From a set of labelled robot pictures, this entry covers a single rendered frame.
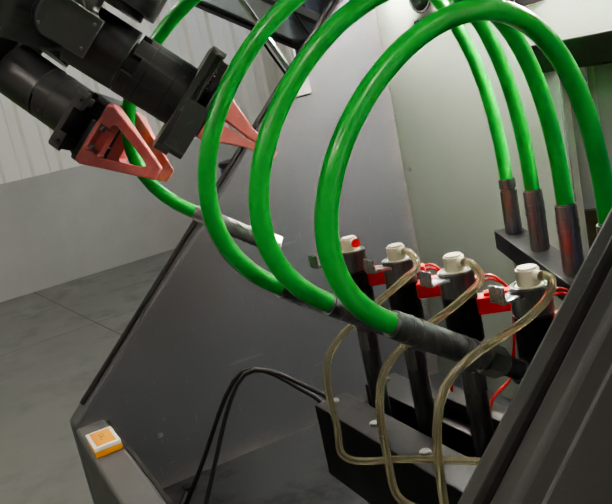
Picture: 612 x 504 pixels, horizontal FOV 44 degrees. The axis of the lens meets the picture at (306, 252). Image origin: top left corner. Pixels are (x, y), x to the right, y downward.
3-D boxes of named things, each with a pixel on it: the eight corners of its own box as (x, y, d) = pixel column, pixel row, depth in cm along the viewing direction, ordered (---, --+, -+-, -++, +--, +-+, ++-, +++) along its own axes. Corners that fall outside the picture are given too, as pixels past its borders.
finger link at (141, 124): (196, 150, 80) (127, 103, 81) (168, 142, 73) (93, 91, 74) (162, 204, 81) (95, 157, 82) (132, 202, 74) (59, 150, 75)
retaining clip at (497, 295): (504, 306, 50) (501, 288, 50) (486, 301, 51) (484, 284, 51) (540, 291, 51) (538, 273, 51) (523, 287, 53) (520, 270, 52)
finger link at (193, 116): (295, 135, 68) (204, 76, 65) (253, 204, 68) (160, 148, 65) (282, 132, 74) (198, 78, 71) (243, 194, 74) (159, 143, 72)
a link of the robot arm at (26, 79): (4, 96, 83) (-23, 75, 77) (43, 46, 83) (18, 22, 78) (51, 130, 82) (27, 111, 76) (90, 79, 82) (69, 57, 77)
